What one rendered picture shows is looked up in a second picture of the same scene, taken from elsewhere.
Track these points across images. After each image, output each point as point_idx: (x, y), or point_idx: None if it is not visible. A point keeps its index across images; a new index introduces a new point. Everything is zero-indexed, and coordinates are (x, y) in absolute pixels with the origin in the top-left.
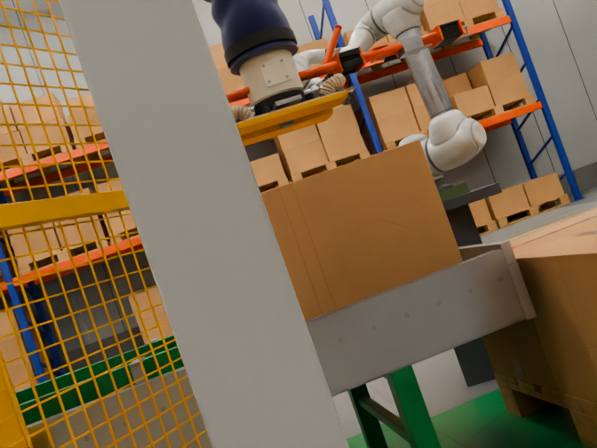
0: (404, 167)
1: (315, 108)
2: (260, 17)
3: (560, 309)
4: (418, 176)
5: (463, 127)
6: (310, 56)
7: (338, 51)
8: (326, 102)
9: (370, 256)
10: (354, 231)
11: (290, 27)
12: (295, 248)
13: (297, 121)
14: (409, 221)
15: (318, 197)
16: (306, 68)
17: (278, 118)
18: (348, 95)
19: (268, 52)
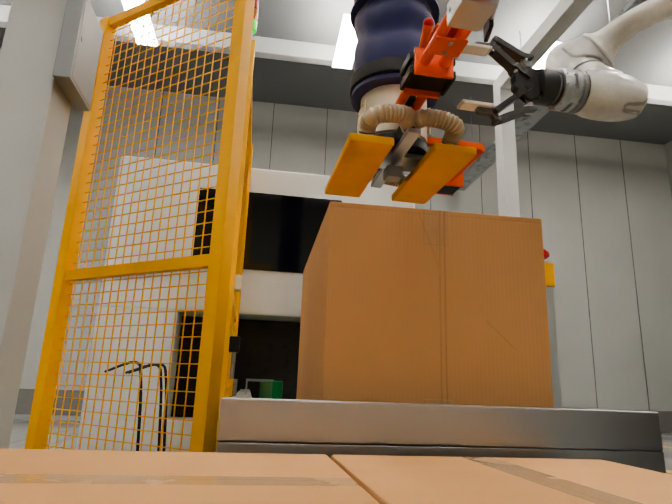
0: (323, 244)
1: (358, 160)
2: (355, 61)
3: None
4: (324, 260)
5: None
6: (620, 23)
7: (468, 46)
8: (344, 153)
9: (309, 358)
10: (310, 322)
11: (387, 54)
12: (304, 325)
13: (415, 168)
14: (317, 326)
15: (310, 274)
16: (575, 56)
17: (339, 178)
18: (475, 113)
19: (361, 99)
